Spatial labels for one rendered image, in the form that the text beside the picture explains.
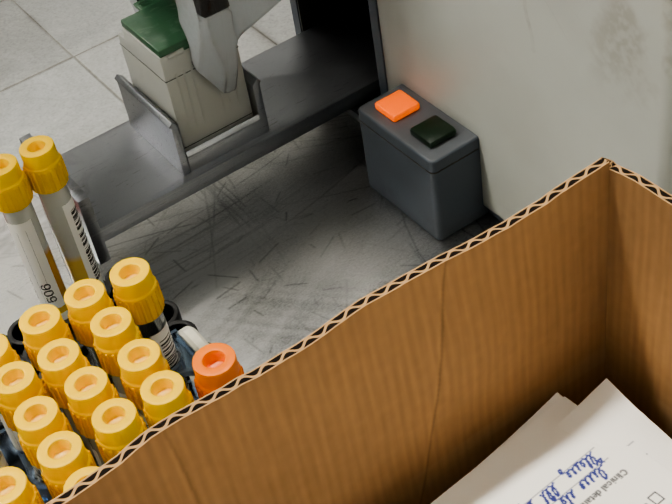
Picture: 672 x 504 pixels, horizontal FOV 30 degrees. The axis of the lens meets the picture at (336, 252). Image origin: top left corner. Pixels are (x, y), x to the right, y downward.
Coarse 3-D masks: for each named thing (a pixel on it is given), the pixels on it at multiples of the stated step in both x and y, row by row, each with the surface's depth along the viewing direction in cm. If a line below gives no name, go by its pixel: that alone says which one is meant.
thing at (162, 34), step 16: (144, 0) 60; (160, 0) 60; (128, 16) 59; (144, 16) 59; (160, 16) 59; (176, 16) 59; (144, 32) 58; (160, 32) 58; (176, 32) 58; (160, 48) 57; (176, 48) 57
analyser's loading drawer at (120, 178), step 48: (288, 48) 67; (336, 48) 67; (144, 96) 61; (288, 96) 64; (336, 96) 64; (96, 144) 64; (144, 144) 63; (240, 144) 62; (96, 192) 61; (144, 192) 60; (192, 192) 61; (96, 240) 59
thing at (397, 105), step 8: (392, 96) 61; (400, 96) 61; (408, 96) 61; (376, 104) 60; (384, 104) 60; (392, 104) 60; (400, 104) 60; (408, 104) 60; (416, 104) 60; (384, 112) 60; (392, 112) 60; (400, 112) 60; (408, 112) 60; (392, 120) 60
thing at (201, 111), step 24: (144, 48) 58; (144, 72) 60; (168, 72) 58; (192, 72) 58; (240, 72) 60; (168, 96) 58; (192, 96) 59; (216, 96) 60; (240, 96) 61; (192, 120) 60; (216, 120) 61; (240, 120) 62; (192, 144) 61
